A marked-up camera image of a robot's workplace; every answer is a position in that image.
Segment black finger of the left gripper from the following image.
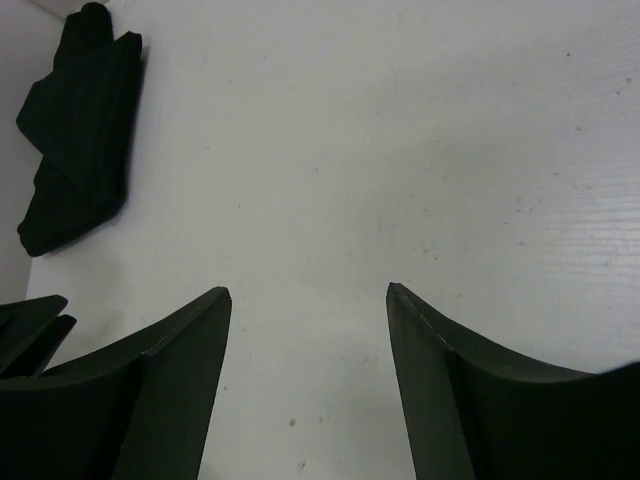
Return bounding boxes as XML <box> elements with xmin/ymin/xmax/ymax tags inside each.
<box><xmin>1</xmin><ymin>295</ymin><xmax>76</xmax><ymax>376</ymax></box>

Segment black cloth placemat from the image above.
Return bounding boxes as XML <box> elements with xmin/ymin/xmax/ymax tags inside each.
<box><xmin>16</xmin><ymin>2</ymin><xmax>143</xmax><ymax>257</ymax></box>

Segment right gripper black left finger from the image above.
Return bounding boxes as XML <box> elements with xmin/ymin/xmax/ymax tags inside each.
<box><xmin>1</xmin><ymin>287</ymin><xmax>232</xmax><ymax>479</ymax></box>

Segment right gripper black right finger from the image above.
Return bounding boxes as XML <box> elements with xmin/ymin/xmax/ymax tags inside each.
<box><xmin>386</xmin><ymin>283</ymin><xmax>639</xmax><ymax>479</ymax></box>

